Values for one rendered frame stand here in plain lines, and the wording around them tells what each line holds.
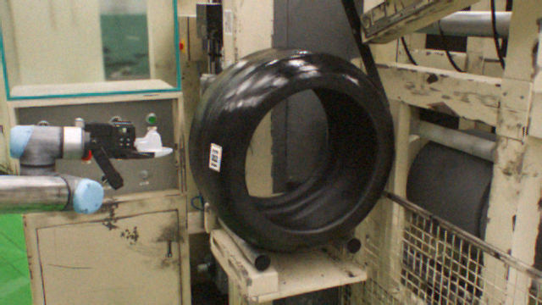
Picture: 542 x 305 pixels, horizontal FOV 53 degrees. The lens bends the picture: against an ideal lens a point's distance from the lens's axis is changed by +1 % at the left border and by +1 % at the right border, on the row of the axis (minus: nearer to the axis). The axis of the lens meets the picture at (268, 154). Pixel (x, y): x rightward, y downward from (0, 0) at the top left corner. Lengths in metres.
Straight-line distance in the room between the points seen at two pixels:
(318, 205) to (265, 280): 0.36
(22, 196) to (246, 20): 0.87
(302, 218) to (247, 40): 0.58
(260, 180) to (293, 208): 0.16
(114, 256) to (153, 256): 0.14
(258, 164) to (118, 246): 0.60
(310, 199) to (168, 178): 0.56
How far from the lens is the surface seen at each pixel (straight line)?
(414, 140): 2.29
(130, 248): 2.02
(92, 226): 1.97
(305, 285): 1.55
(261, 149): 1.75
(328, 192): 1.73
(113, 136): 1.31
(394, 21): 1.61
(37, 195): 1.15
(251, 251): 1.48
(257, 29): 1.69
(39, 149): 1.31
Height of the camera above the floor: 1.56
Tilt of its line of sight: 15 degrees down
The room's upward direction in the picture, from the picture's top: straight up
